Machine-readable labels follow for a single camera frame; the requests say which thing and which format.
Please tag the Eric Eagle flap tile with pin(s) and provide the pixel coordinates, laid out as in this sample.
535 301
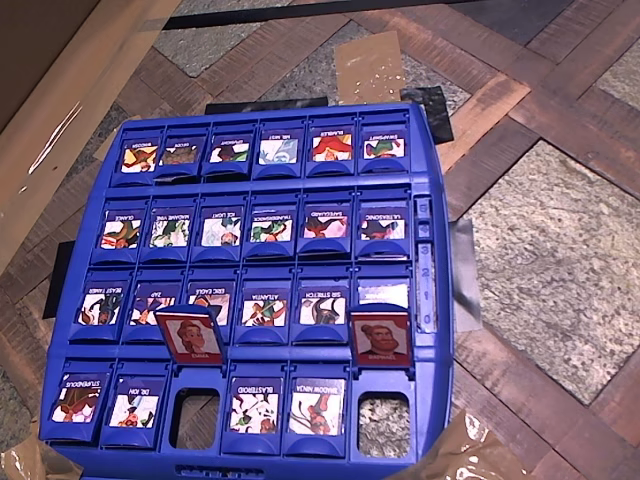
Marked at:
212 294

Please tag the wide black tape strip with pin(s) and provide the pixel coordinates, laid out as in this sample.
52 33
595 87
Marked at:
265 106

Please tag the Zap flap tile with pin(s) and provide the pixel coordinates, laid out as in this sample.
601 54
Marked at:
145 302

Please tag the faded print flap tile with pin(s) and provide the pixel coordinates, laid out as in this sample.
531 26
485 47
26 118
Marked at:
382 295

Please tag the Ultrasonic flap tile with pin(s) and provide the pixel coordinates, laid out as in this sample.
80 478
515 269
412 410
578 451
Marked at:
382 227

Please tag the Blastroid flap tile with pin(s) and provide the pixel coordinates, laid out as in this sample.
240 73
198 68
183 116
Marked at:
254 412

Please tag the flat brown tape patch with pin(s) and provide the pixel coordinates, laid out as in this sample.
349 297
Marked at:
367 70

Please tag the brown creature flap tile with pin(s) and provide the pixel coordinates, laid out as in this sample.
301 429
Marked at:
179 155

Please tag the Mr Mist flap tile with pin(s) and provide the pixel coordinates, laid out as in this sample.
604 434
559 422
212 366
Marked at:
278 150

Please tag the glossy grey tape strip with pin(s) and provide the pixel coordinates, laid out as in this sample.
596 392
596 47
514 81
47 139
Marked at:
465 270

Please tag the small crumpled brown tape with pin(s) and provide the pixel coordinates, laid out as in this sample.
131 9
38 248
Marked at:
30 462

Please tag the Bubbles flap tile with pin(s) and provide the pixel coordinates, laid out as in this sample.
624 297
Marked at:
331 147

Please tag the Thundershock flap tile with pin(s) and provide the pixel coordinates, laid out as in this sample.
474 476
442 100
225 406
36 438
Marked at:
271 230

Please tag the black tape patch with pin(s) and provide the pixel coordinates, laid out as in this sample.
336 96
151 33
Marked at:
435 115

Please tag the Swapshift flap tile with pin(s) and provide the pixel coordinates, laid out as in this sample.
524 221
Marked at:
384 147

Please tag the Shadow Ninja flap tile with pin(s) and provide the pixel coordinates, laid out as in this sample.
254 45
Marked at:
316 412

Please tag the bearded man portrait flap tile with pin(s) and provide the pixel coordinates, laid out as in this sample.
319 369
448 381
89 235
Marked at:
382 340

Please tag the blue plastic game board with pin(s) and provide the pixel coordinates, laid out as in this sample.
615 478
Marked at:
432 400

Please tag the Emma portrait flap tile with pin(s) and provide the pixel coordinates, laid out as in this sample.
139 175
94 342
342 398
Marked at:
192 337

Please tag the green figure flap tile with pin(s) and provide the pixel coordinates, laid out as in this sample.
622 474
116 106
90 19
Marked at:
230 151

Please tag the Whoosh flap tile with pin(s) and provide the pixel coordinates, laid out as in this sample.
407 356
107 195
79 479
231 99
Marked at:
140 157

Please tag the long thin black tape strip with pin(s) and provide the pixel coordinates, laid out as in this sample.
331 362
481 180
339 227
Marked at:
225 21

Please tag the brown cardboard box wall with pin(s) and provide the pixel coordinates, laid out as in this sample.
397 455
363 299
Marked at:
50 100

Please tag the Ice Light flap tile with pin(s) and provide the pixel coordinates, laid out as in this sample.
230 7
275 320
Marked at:
221 231

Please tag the large crumpled brown tape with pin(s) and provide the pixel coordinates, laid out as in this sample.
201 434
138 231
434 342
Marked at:
465 455

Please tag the Safeguard flap tile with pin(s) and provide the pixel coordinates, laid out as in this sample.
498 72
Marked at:
326 226

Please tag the Dr Ion flap tile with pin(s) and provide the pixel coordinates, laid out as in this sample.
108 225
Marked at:
134 407

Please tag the Stupendous flap tile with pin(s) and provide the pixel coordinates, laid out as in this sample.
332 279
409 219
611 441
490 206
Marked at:
75 405

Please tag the short black tape strip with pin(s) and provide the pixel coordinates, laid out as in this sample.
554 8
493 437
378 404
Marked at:
57 280

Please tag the Beast Tamer flap tile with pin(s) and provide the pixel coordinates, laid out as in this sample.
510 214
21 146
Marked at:
100 307

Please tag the Glance flap tile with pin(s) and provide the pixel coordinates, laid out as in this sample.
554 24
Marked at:
121 234

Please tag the Atlantia flap tile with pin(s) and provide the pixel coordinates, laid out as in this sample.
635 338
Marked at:
265 310

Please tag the Sir Stretch flap tile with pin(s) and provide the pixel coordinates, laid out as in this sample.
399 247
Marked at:
322 310

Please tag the Madame Vine flap tile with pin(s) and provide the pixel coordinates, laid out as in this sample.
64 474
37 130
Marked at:
170 232

